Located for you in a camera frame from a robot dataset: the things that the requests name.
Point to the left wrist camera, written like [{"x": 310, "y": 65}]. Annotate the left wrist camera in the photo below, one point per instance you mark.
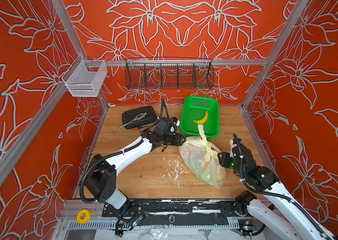
[{"x": 167, "y": 126}]

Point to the black wire wall basket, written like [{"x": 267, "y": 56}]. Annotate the black wire wall basket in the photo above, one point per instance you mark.
[{"x": 169, "y": 73}]

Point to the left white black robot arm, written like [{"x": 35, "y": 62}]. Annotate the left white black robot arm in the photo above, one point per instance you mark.
[{"x": 99, "y": 182}]

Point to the translucent plastic bag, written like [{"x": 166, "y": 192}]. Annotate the translucent plastic bag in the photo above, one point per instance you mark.
[{"x": 201, "y": 157}]

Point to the green plastic basket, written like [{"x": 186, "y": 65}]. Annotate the green plastic basket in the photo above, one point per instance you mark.
[{"x": 194, "y": 109}]

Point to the yellow tape roll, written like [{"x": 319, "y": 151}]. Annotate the yellow tape roll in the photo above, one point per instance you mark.
[{"x": 83, "y": 216}]

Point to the yellow banana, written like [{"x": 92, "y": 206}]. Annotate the yellow banana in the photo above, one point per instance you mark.
[{"x": 203, "y": 120}]

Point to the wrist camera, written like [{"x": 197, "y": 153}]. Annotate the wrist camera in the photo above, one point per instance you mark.
[
  {"x": 234, "y": 151},
  {"x": 167, "y": 126}
]

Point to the black tool case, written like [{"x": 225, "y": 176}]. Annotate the black tool case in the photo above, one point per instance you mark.
[{"x": 150, "y": 118}]

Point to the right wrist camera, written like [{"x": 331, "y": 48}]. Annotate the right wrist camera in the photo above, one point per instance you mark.
[{"x": 234, "y": 151}]

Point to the white wire mesh basket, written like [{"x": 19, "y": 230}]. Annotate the white wire mesh basket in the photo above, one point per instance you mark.
[{"x": 85, "y": 78}]

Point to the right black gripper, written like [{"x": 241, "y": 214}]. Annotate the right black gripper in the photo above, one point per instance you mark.
[{"x": 224, "y": 158}]

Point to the silver ratchet screwdriver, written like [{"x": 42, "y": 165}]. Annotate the silver ratchet screwdriver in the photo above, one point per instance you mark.
[{"x": 136, "y": 118}]

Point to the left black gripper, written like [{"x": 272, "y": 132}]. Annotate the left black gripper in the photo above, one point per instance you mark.
[{"x": 178, "y": 141}]

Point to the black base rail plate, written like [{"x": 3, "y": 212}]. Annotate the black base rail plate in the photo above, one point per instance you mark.
[{"x": 189, "y": 213}]

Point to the small circuit board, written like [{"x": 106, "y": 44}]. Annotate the small circuit board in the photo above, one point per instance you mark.
[{"x": 246, "y": 229}]

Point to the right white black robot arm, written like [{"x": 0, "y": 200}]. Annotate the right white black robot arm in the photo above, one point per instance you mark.
[{"x": 268, "y": 200}]

